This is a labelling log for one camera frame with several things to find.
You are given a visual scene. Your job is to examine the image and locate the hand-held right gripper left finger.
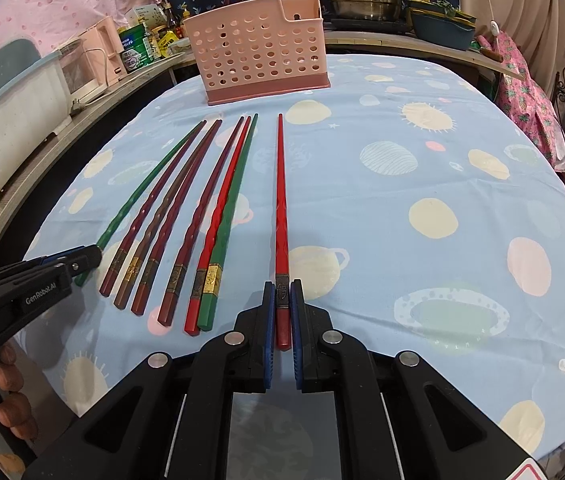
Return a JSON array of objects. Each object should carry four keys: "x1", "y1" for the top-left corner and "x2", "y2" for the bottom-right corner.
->
[{"x1": 22, "y1": 281, "x2": 277, "y2": 480}]

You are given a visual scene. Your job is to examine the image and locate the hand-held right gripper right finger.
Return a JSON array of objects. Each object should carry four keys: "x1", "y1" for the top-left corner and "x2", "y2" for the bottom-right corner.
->
[{"x1": 291, "y1": 279, "x2": 538, "y2": 480}]

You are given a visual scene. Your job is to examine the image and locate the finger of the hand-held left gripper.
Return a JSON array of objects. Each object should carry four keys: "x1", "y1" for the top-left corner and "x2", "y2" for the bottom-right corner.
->
[
  {"x1": 65, "y1": 245, "x2": 104, "y2": 281},
  {"x1": 22, "y1": 246, "x2": 95, "y2": 269}
]

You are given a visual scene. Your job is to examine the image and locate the maroon chopstick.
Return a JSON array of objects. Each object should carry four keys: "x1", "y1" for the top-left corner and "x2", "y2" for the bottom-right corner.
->
[
  {"x1": 98, "y1": 121, "x2": 209, "y2": 297},
  {"x1": 130, "y1": 119, "x2": 224, "y2": 317},
  {"x1": 156, "y1": 116, "x2": 246, "y2": 326}
]

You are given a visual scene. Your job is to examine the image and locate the brown chopstick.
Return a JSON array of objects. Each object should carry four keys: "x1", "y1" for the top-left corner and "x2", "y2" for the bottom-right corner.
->
[{"x1": 113, "y1": 120, "x2": 220, "y2": 310}]

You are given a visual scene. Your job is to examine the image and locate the green chopstick gold band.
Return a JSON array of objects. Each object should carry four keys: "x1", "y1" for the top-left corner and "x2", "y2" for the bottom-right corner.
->
[{"x1": 197, "y1": 114, "x2": 260, "y2": 332}]

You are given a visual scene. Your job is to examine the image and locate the red chopstick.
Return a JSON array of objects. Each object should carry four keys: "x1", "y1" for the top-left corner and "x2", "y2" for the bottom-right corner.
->
[
  {"x1": 273, "y1": 114, "x2": 293, "y2": 352},
  {"x1": 184, "y1": 116, "x2": 253, "y2": 337}
]

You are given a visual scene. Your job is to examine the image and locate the pink perforated plastic basket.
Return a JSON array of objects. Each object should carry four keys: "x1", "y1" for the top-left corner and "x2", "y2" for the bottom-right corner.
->
[{"x1": 182, "y1": 0, "x2": 332, "y2": 107}]

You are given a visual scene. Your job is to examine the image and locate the person's left hand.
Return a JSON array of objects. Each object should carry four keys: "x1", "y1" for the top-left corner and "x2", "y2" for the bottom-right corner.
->
[{"x1": 0, "y1": 344, "x2": 38, "y2": 443}]

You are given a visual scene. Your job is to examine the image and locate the storage box teal lid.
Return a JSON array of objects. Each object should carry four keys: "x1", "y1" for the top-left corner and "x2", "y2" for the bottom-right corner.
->
[{"x1": 0, "y1": 39, "x2": 72, "y2": 233}]

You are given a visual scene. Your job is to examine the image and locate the white toaster oven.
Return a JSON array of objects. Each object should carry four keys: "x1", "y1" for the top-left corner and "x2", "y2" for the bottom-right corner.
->
[{"x1": 55, "y1": 37, "x2": 106, "y2": 106}]

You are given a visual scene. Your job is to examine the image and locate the pink electric appliance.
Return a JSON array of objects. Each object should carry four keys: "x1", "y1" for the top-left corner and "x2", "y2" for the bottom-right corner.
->
[{"x1": 82, "y1": 16, "x2": 126, "y2": 89}]

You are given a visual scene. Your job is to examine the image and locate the green white can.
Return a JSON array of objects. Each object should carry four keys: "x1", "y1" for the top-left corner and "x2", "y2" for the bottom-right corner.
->
[{"x1": 118, "y1": 24, "x2": 157, "y2": 72}]

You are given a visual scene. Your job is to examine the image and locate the white green carton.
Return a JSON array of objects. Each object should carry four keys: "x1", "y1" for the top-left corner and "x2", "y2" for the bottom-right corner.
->
[{"x1": 135, "y1": 5, "x2": 166, "y2": 29}]

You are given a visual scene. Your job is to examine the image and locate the dark sauce bottle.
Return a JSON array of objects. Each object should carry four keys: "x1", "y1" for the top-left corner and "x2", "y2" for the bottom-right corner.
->
[{"x1": 161, "y1": 2, "x2": 179, "y2": 36}]

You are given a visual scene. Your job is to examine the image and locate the yellow labelled bottle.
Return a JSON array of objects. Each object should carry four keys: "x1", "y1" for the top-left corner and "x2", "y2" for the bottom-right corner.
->
[{"x1": 176, "y1": 5, "x2": 192, "y2": 40}]

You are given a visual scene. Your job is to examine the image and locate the black induction cooker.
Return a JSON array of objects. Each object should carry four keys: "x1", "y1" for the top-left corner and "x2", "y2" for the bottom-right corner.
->
[{"x1": 323, "y1": 17, "x2": 411, "y2": 36}]

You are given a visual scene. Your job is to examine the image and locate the pink pineapple-print garment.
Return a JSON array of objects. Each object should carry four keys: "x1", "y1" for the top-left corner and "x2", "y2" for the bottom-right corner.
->
[{"x1": 475, "y1": 32, "x2": 565, "y2": 168}]

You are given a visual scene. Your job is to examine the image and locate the blue basin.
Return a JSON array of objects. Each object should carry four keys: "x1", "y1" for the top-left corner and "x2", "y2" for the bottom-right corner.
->
[{"x1": 409, "y1": 9, "x2": 477, "y2": 52}]

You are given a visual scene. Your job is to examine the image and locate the beige curtain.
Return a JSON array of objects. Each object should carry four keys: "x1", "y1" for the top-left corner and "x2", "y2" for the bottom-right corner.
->
[{"x1": 455, "y1": 0, "x2": 565, "y2": 76}]

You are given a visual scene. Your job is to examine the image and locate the white cord with switch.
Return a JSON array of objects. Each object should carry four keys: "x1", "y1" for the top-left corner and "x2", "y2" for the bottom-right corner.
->
[{"x1": 477, "y1": 0, "x2": 506, "y2": 63}]

